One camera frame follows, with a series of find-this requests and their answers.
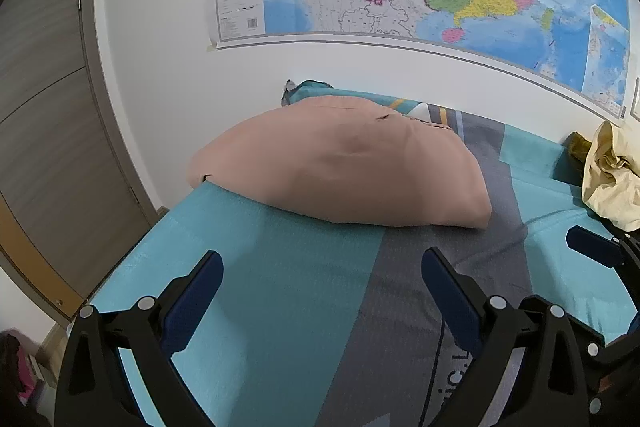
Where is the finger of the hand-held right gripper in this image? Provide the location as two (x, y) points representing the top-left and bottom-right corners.
(566, 225), (640, 280)
(517, 294), (608, 350)

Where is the dark cloth pile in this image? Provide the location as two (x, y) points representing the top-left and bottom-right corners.
(0, 332), (38, 413)

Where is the cream yellow cloth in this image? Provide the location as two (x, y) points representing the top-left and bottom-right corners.
(581, 121), (640, 232)

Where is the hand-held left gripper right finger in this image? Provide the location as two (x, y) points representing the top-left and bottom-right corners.
(421, 247), (590, 427)

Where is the pink jacket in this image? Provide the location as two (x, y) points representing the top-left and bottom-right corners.
(187, 96), (493, 230)

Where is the teal grey patterned bed sheet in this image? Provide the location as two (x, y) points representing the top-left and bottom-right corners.
(65, 79), (640, 427)

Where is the olive yellow cloth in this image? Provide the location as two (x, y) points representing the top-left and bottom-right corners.
(565, 132), (598, 164)

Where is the wooden door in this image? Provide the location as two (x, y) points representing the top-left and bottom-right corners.
(0, 0), (161, 323)

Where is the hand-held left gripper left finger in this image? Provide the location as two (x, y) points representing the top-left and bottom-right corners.
(54, 249), (224, 427)

